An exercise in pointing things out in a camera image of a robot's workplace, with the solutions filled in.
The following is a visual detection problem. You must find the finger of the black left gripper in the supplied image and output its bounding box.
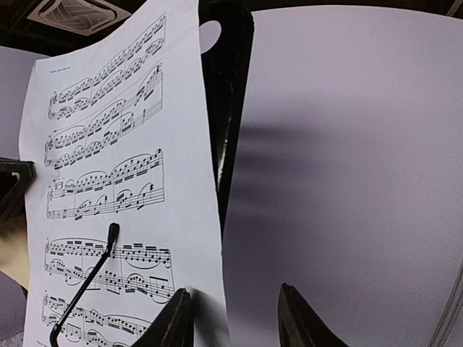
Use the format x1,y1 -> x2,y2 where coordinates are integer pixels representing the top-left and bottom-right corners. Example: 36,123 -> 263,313
1,158 -> 36,223

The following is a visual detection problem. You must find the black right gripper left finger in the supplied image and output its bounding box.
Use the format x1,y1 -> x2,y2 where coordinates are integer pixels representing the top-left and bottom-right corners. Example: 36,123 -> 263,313
132,288 -> 194,347

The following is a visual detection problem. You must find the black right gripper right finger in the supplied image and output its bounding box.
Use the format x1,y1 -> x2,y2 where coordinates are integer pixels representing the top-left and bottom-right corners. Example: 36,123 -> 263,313
277,283 -> 347,347

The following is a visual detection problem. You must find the yellow sheet music page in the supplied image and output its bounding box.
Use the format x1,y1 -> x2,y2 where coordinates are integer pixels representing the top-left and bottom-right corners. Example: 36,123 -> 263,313
0,214 -> 30,291

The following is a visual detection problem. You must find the white sheet music page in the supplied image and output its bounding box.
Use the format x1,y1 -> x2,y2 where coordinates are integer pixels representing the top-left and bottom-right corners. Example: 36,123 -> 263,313
19,1 -> 230,346

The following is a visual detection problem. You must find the black perforated music stand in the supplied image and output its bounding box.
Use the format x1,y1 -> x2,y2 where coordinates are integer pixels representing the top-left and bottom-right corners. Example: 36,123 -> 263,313
48,0 -> 254,347

